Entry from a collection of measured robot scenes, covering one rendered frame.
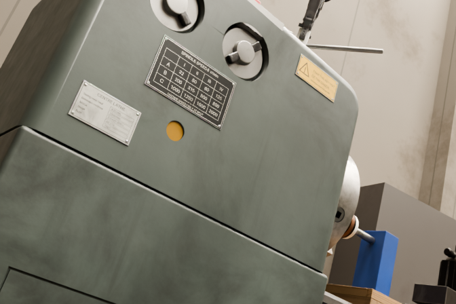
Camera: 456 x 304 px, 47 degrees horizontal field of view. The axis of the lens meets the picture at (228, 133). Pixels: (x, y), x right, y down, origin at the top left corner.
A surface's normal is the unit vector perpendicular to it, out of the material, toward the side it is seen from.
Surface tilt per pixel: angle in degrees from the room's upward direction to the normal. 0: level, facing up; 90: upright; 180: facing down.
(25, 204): 90
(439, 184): 90
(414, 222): 90
